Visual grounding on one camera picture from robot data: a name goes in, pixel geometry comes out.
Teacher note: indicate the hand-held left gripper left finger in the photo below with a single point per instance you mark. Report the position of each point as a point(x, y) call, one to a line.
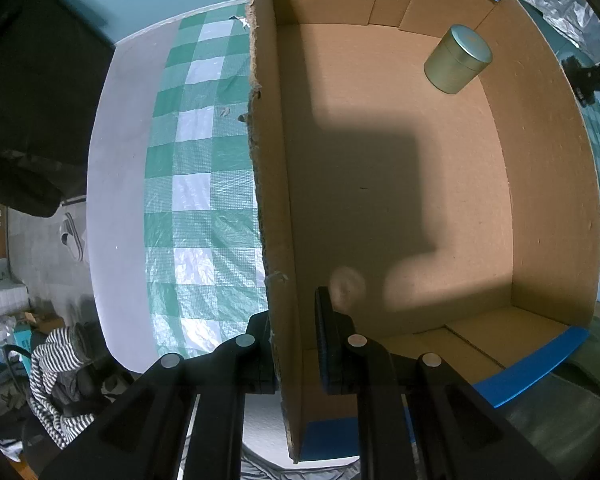
point(257, 360)

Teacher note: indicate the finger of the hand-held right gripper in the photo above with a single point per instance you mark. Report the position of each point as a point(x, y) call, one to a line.
point(592, 80)

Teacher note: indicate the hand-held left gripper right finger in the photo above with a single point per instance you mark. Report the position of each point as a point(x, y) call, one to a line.
point(330, 350)

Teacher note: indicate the green round metal tin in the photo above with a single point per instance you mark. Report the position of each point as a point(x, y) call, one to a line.
point(455, 62)

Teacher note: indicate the brown cardboard box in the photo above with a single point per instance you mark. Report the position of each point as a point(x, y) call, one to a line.
point(380, 185)

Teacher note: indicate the silver foil bag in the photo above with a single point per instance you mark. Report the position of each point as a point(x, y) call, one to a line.
point(555, 0)

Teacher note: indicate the grey cloth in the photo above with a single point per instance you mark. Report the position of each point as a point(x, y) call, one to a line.
point(270, 467)

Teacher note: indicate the green white checked tablecloth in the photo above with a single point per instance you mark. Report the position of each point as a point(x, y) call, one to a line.
point(200, 185)

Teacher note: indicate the black white striped garment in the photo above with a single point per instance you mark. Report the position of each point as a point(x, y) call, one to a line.
point(47, 385)

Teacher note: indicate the white striped slipper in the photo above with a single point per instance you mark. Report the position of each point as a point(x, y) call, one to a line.
point(72, 237)

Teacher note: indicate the teal box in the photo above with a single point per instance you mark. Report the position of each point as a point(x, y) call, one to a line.
point(17, 342)

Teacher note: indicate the green cloth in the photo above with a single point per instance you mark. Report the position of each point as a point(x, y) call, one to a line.
point(570, 410)

